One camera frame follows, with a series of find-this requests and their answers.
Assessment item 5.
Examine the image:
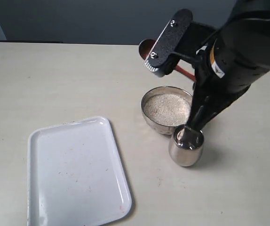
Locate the steel cup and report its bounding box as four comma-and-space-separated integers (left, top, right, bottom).
168, 125, 205, 167

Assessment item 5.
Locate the steel bowl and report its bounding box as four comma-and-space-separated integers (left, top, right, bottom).
141, 86, 192, 135

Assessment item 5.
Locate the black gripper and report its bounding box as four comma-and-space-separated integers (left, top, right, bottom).
144, 9, 250, 131

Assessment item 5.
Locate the white rectangular plastic tray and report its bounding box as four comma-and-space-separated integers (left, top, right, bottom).
27, 116, 132, 226

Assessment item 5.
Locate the brown wooden spoon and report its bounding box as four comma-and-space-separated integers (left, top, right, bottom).
138, 39, 195, 81

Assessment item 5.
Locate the white rice in bowl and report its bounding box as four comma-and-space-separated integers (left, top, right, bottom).
143, 94, 190, 127

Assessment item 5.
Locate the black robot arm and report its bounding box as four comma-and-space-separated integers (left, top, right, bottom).
144, 0, 270, 131

